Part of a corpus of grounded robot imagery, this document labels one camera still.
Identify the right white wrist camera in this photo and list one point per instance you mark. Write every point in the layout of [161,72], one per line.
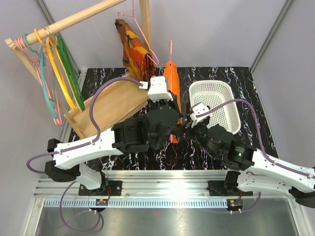
[199,111]

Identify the white perforated plastic basket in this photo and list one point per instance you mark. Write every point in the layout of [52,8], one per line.
[213,93]

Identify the pink wire hanger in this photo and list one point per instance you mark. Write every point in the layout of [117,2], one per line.
[152,55]
[170,56]

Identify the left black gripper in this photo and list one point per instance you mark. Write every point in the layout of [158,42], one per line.
[154,104]

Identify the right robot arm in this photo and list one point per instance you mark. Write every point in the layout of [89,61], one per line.
[251,169]

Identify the aluminium front rail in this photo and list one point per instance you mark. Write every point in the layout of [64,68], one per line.
[139,189]

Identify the yellow plastic hanger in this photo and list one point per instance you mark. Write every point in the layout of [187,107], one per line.
[56,64]

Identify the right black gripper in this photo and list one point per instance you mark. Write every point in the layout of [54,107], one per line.
[191,130]

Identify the green plastic hanger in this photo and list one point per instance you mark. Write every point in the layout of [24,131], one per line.
[70,71]

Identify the wooden upright post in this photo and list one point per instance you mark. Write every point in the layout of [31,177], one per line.
[146,20]

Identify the camouflage orange trousers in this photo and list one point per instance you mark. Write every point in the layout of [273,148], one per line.
[135,53]

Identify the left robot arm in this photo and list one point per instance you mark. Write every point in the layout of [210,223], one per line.
[69,159]

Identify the wooden clothes rack base tray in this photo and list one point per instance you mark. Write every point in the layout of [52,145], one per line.
[116,102]

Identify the wooden hanging rod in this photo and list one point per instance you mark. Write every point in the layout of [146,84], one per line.
[39,35]

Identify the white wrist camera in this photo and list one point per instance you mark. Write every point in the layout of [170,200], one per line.
[157,89]
[199,111]

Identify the pink hangers bunch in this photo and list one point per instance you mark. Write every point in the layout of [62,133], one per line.
[33,59]

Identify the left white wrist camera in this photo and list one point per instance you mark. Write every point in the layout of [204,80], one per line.
[157,89]

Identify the teal plastic hanger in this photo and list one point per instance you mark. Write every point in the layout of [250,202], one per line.
[50,96]

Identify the left wooden slanted post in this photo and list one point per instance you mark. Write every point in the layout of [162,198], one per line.
[68,117]

